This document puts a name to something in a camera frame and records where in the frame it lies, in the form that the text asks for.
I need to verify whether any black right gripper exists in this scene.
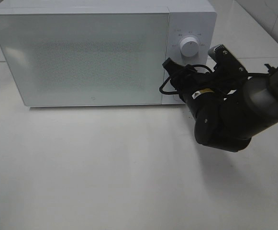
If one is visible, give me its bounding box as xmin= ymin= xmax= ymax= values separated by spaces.
xmin=162 ymin=58 xmax=244 ymax=102

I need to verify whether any round white door button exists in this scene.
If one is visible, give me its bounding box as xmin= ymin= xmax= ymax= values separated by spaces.
xmin=173 ymin=95 xmax=182 ymax=102

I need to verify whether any white microwave door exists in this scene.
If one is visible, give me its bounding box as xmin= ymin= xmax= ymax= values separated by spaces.
xmin=0 ymin=13 xmax=168 ymax=107

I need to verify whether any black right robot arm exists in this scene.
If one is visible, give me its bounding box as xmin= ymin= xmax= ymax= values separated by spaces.
xmin=163 ymin=45 xmax=278 ymax=152

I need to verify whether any upper white power knob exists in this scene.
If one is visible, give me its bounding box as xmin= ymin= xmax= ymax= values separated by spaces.
xmin=179 ymin=35 xmax=200 ymax=58

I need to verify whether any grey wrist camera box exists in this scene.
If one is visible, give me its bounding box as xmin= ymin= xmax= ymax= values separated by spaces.
xmin=208 ymin=44 xmax=247 ymax=74

